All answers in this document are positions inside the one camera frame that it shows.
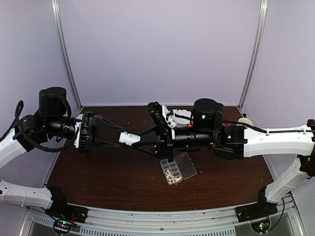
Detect white pills in organizer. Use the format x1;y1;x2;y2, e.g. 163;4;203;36
165;170;174;179

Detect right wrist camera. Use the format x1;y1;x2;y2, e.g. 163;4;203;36
147;101;177;128

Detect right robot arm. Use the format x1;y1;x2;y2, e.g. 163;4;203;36
132;98;315;217

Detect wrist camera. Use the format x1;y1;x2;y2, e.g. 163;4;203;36
147;101;177;128
74;122;93;153

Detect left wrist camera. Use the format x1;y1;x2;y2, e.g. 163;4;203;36
74;122;93;153

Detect beige pills in organizer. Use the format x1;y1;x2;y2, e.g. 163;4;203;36
168;178;182;185

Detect left aluminium frame post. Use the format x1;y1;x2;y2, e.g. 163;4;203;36
51;0;83;109

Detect clear plastic pill organizer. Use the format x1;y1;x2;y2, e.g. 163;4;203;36
160;152;197;183

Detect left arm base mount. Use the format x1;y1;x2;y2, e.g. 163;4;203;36
43;187;88;236

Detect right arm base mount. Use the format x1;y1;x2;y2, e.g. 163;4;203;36
235;186;278;234

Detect shorter small white bottle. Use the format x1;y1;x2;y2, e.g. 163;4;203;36
119;132;141;146

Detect right aluminium frame post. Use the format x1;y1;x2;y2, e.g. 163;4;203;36
238;0;268;112

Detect front aluminium rail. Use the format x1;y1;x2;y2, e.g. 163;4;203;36
18;204;304;236

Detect cream ceramic mug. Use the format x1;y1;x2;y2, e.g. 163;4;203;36
238;118;253;125

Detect white fluted bowl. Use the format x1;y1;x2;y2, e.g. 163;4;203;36
173;109;191;126

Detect left black braided cable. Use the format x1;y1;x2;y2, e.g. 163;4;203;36
0;99;82;152

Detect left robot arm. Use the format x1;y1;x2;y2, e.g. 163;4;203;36
0;87;122;218

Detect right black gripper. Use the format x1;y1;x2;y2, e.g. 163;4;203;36
131;121;215;162

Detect aluminium frame post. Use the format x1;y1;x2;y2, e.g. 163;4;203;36
51;0;83;109
238;0;268;112

